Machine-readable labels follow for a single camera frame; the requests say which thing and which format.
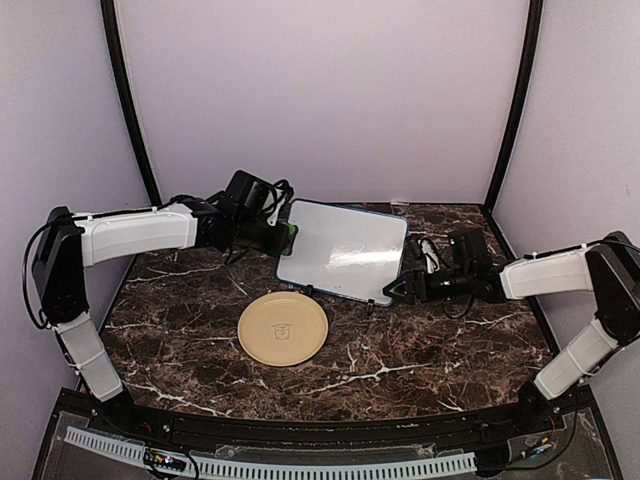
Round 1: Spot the black frame post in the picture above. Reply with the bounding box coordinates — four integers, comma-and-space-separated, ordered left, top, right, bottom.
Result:
483, 0, 544, 216
100, 0, 162, 206

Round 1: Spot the black right frame post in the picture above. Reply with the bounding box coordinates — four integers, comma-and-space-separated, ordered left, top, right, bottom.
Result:
483, 0, 544, 216

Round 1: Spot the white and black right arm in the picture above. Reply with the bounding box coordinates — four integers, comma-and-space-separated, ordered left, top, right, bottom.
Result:
383, 229, 639, 434

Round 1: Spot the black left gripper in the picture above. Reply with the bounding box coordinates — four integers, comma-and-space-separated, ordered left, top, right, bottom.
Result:
232, 213, 291, 257

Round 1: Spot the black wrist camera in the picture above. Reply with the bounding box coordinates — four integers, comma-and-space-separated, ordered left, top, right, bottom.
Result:
449, 228, 492, 272
225, 170, 272, 213

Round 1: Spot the black left frame post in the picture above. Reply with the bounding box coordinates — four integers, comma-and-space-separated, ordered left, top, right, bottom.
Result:
100, 0, 162, 206

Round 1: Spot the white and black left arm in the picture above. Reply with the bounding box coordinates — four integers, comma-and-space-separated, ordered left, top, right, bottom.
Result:
22, 195, 298, 436

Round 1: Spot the white slotted cable duct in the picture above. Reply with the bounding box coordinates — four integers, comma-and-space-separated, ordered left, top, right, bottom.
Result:
63, 426, 477, 479

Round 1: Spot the beige plate with bear drawing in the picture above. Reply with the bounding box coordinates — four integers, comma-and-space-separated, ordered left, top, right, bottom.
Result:
237, 292, 329, 367

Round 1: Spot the black whiteboard stand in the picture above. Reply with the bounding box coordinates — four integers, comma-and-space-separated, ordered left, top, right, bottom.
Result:
301, 284, 376, 317

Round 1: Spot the black front rail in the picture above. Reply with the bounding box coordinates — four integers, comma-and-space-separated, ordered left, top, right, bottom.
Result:
44, 387, 593, 451

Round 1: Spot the blue framed whiteboard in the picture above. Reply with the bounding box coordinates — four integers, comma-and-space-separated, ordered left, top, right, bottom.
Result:
275, 199, 409, 307

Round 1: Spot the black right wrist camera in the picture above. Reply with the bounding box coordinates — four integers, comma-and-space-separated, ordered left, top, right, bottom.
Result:
449, 228, 492, 272

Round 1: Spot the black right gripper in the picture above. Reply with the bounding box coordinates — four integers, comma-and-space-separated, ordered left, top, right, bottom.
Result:
384, 265, 474, 306

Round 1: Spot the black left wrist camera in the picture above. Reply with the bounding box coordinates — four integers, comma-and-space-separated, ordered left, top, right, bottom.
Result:
225, 170, 272, 213

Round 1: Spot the green and black eraser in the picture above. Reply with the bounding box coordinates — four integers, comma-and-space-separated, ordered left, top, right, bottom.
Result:
280, 224, 299, 256

